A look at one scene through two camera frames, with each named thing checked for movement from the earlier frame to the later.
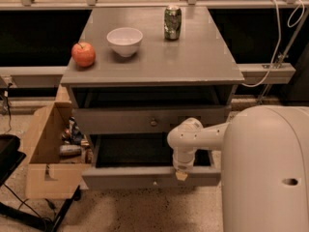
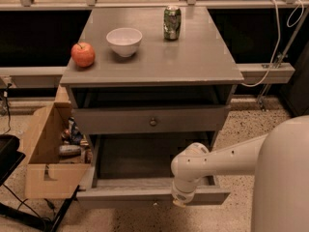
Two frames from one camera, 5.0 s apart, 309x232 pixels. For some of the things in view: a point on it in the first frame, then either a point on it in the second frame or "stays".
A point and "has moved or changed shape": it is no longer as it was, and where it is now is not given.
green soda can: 173,22 stays
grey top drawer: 108,120 stays
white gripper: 182,163 -> 182,195
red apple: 83,53 stays
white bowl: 126,40 stays
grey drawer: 145,161 has moved or changed shape
